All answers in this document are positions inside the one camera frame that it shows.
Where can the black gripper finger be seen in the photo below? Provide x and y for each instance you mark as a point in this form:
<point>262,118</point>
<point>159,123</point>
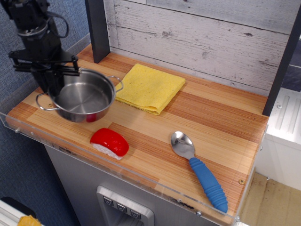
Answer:
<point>42,78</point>
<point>55,82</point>

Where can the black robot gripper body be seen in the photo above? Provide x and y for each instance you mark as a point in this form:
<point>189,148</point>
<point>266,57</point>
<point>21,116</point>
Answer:
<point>44,52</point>

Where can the stainless steel pot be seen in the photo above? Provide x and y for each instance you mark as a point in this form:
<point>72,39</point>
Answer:
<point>86,97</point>

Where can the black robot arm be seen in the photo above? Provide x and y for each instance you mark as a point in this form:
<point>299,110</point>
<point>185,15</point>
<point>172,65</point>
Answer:
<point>31,16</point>

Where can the clear acrylic table guard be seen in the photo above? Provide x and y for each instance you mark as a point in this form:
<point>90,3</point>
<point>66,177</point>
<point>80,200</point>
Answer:
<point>219,108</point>

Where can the red toy sushi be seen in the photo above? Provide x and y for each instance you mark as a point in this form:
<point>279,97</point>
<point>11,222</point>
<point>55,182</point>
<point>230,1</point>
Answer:
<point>110,143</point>

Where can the yellow folded cloth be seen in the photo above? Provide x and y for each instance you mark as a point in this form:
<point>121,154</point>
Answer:
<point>148,89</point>

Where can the grey toy fridge cabinet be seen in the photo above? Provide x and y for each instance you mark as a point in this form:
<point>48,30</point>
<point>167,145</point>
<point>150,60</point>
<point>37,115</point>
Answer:
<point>81,179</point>

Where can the yellow object bottom left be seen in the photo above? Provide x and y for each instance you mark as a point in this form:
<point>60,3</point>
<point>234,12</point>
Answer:
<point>28,221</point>

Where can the silver dispenser button panel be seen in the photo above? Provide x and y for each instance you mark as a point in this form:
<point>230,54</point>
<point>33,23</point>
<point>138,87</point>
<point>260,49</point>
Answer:
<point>118,210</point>

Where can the white ridged side appliance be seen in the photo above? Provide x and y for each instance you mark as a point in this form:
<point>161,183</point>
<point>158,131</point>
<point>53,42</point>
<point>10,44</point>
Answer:
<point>279,156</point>

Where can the dark grey left post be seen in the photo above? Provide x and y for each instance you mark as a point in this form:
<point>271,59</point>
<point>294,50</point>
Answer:
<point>98,29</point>

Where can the dark grey post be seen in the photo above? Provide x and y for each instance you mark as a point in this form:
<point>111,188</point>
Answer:
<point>98,29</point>
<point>284,63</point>

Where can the blue handled metal spoon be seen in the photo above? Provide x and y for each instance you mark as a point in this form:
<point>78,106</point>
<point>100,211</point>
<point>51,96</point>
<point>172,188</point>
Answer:
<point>183,146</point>

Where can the dark grey right post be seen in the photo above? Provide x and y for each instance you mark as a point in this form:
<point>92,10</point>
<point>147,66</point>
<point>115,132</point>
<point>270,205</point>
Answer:
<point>284,63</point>

